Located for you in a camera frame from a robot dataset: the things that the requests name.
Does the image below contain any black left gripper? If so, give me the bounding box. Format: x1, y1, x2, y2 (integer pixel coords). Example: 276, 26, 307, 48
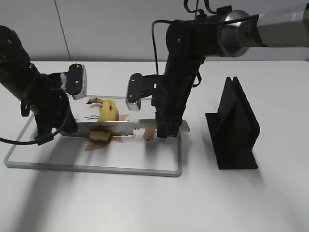
28, 72, 78, 145

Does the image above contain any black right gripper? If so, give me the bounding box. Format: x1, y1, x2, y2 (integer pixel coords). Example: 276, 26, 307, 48
153, 56, 205, 139

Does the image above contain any cut banana slice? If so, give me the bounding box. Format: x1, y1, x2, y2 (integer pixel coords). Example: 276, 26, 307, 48
89, 131, 111, 142

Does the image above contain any yellow banana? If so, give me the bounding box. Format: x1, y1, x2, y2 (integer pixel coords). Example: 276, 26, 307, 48
86, 98, 119, 122

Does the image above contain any kitchen knife white handle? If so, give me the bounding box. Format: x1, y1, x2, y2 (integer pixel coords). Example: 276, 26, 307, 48
59, 118, 190, 138

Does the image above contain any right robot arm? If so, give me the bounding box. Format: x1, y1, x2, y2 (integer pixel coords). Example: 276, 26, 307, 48
153, 3, 309, 138

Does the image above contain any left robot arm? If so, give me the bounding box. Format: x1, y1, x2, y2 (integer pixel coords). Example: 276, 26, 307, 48
0, 26, 86, 145

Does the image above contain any white grey-rimmed cutting board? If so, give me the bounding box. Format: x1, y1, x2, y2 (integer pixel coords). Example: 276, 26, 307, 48
3, 95, 183, 178

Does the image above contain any black knife stand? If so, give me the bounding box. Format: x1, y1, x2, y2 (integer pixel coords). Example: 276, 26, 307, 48
205, 77, 260, 170

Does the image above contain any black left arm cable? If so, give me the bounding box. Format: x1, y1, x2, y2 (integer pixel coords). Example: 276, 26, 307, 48
0, 70, 73, 145

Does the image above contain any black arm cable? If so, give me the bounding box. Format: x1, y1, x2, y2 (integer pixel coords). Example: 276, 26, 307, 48
151, 0, 259, 87
0, 70, 73, 145

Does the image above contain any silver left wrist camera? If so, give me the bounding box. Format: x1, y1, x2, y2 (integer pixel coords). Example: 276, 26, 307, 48
60, 63, 87, 100

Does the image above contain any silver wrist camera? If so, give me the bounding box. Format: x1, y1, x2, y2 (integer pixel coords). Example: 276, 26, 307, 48
126, 73, 161, 112
60, 63, 87, 100

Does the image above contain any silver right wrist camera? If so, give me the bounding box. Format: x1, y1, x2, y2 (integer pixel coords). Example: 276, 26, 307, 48
126, 73, 161, 112

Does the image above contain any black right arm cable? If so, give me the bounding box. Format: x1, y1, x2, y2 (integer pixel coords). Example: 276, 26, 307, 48
151, 0, 259, 87

